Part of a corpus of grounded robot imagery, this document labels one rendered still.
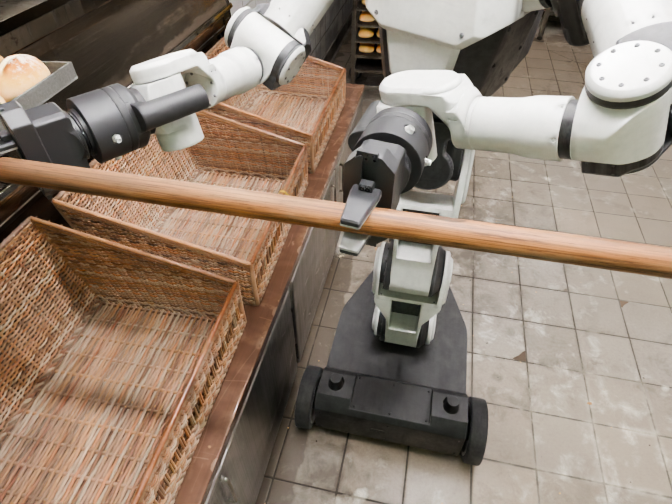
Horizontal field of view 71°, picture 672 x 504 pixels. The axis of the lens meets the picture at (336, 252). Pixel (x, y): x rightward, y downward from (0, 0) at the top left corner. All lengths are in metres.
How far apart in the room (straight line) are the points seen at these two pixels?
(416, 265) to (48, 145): 0.81
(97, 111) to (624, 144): 0.61
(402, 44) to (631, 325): 1.65
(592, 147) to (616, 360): 1.58
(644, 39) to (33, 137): 0.68
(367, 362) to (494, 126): 1.14
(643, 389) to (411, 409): 0.91
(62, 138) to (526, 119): 0.55
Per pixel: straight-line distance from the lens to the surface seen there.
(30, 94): 0.85
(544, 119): 0.58
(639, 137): 0.60
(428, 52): 0.86
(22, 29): 1.27
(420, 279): 1.20
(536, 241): 0.50
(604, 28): 0.68
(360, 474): 1.63
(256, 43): 0.90
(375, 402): 1.52
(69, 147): 0.69
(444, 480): 1.65
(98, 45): 1.49
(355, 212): 0.47
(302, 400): 1.53
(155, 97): 0.71
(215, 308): 1.19
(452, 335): 1.72
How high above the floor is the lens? 1.52
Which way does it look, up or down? 44 degrees down
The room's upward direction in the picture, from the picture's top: straight up
